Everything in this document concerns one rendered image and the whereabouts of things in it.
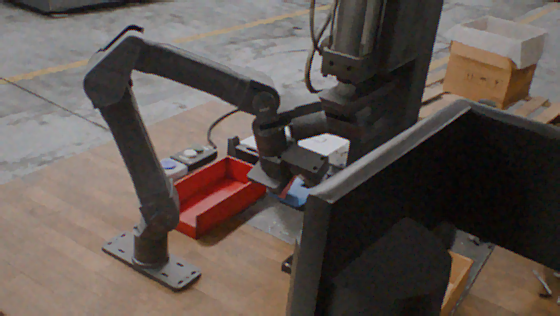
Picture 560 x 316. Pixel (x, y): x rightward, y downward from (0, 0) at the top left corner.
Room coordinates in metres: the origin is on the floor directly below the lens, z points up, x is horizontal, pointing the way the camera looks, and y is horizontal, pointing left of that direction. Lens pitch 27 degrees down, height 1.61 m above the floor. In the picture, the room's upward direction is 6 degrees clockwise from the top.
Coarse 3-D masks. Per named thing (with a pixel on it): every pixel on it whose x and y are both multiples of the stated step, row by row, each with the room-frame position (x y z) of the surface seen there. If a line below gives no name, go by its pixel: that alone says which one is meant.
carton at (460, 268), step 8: (456, 256) 0.95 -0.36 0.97; (464, 256) 0.95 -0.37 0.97; (456, 264) 0.95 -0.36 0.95; (464, 264) 0.94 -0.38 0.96; (456, 272) 0.95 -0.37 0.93; (464, 272) 0.90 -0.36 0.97; (456, 280) 0.95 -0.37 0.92; (464, 280) 0.91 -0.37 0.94; (448, 288) 0.93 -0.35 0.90; (456, 288) 0.86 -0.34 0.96; (464, 288) 0.94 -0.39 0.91; (448, 296) 0.82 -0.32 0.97; (456, 296) 0.88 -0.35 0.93; (448, 304) 0.83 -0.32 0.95; (440, 312) 0.79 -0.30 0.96; (448, 312) 0.85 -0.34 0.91
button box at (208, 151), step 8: (232, 112) 1.67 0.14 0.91; (216, 120) 1.59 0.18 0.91; (208, 128) 1.53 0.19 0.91; (208, 136) 1.48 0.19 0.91; (200, 144) 1.38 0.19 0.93; (200, 152) 1.33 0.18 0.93; (208, 152) 1.34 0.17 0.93; (216, 152) 1.35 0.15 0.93; (176, 160) 1.29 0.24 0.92; (184, 160) 1.28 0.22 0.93; (192, 160) 1.29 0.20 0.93; (200, 160) 1.30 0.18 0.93; (208, 160) 1.33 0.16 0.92; (216, 160) 1.35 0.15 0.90; (192, 168) 1.27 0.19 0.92; (200, 168) 1.30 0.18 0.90
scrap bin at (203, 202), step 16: (224, 160) 1.26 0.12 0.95; (192, 176) 1.16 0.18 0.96; (208, 176) 1.21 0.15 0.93; (224, 176) 1.27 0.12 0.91; (240, 176) 1.25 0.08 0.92; (192, 192) 1.17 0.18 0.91; (208, 192) 1.19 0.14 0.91; (224, 192) 1.20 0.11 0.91; (240, 192) 1.13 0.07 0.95; (256, 192) 1.18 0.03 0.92; (192, 208) 1.11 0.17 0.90; (208, 208) 1.03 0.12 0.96; (224, 208) 1.08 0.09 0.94; (240, 208) 1.13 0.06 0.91; (192, 224) 1.05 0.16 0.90; (208, 224) 1.03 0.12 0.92
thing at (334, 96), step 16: (368, 80) 1.31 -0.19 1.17; (384, 80) 1.33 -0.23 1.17; (320, 96) 1.14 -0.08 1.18; (336, 96) 1.15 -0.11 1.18; (352, 96) 1.16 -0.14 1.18; (368, 96) 1.18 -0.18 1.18; (336, 112) 1.12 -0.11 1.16; (352, 112) 1.13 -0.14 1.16; (368, 112) 1.17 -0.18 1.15; (336, 128) 1.13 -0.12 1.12; (352, 128) 1.11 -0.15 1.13; (368, 128) 1.12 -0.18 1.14
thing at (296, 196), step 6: (300, 180) 1.13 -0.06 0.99; (294, 186) 1.10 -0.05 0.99; (300, 186) 1.11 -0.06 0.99; (270, 192) 1.05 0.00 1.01; (288, 192) 1.07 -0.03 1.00; (294, 192) 1.07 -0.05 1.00; (300, 192) 1.08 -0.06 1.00; (306, 192) 1.08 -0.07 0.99; (276, 198) 1.04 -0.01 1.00; (288, 198) 1.02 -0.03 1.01; (294, 198) 1.01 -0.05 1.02; (300, 198) 1.05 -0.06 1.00; (294, 204) 1.02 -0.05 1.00; (300, 204) 1.02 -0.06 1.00
